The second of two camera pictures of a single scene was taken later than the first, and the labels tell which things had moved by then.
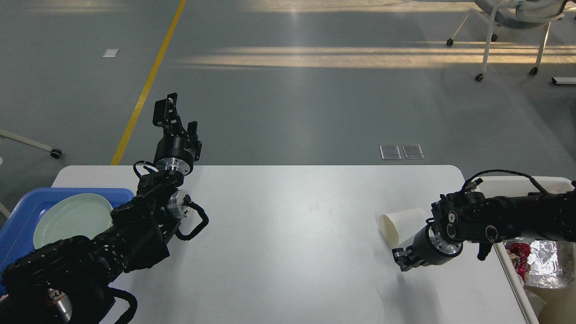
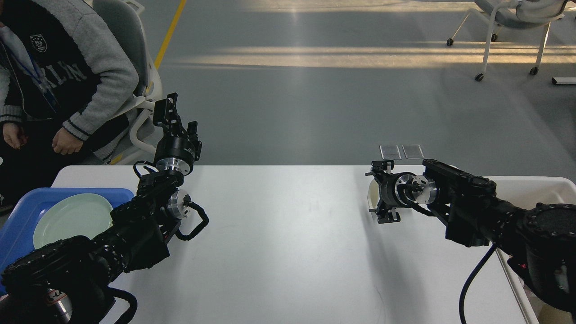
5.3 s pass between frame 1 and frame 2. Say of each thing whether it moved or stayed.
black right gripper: moved
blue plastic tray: stayed
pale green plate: stayed
